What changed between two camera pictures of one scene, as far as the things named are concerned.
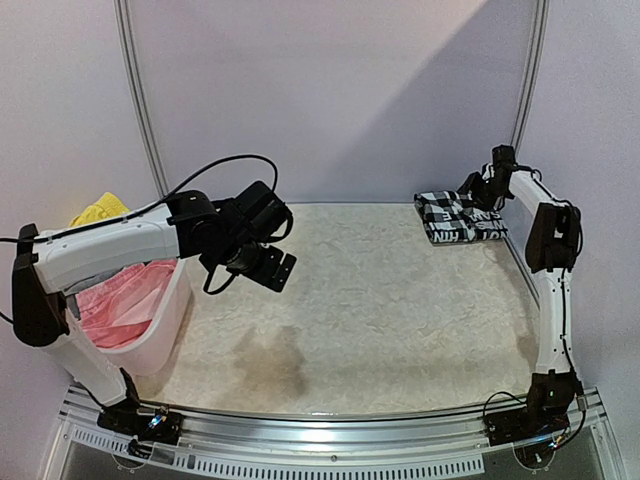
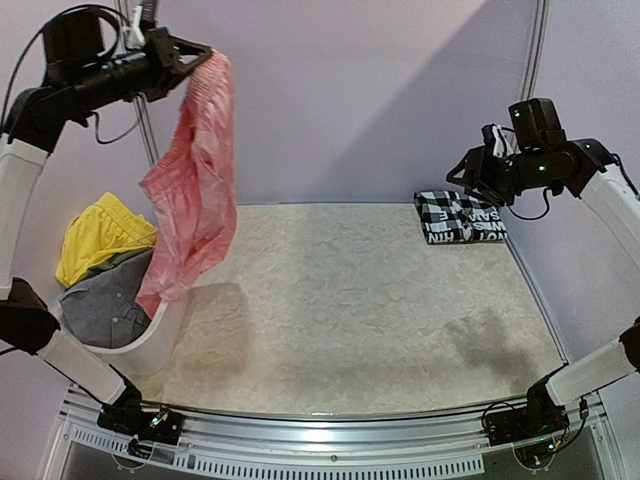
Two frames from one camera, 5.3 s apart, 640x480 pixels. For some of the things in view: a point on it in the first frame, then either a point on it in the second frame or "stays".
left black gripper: (264, 274) → (168, 51)
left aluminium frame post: (138, 88) stays
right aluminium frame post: (532, 74) stays
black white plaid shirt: (451, 216) stays
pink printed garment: (117, 313) → (191, 198)
